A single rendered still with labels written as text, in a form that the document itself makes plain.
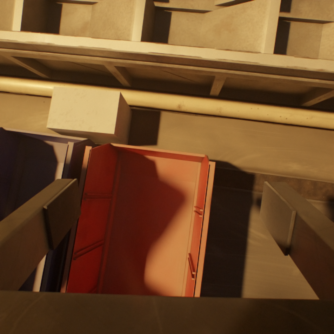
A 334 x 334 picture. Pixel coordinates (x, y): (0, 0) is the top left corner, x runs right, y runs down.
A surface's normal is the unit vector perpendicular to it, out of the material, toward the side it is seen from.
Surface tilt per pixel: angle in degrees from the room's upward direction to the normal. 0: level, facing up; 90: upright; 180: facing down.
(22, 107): 0
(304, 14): 10
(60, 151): 29
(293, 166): 0
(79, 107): 0
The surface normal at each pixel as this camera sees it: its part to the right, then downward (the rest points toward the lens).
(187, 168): -0.13, 0.36
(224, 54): -0.09, 0.04
